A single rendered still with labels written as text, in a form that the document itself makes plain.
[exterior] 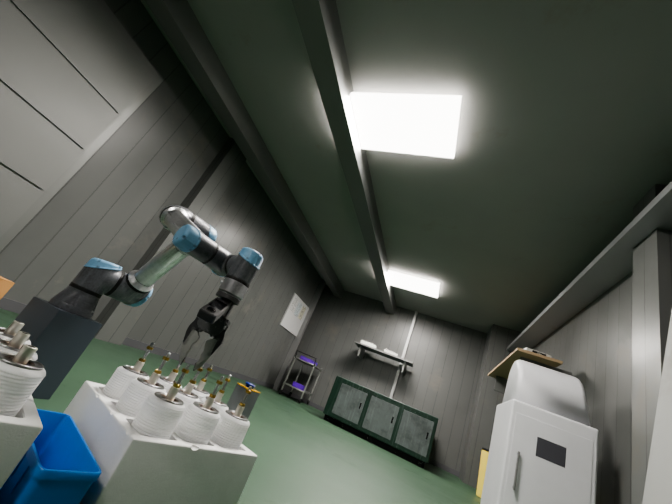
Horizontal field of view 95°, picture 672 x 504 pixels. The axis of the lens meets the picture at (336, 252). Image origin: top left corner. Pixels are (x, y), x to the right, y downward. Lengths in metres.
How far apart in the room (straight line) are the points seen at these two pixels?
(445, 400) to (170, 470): 6.49
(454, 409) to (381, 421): 2.14
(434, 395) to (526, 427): 4.23
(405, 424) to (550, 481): 2.70
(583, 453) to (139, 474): 2.84
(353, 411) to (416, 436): 0.99
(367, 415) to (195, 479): 4.60
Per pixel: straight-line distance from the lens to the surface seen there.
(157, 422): 0.92
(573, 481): 3.13
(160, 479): 0.96
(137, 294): 1.60
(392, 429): 5.43
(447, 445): 7.14
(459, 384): 7.22
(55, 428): 1.12
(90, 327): 1.59
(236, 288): 0.93
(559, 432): 3.12
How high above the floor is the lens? 0.42
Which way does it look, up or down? 23 degrees up
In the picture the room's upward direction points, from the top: 24 degrees clockwise
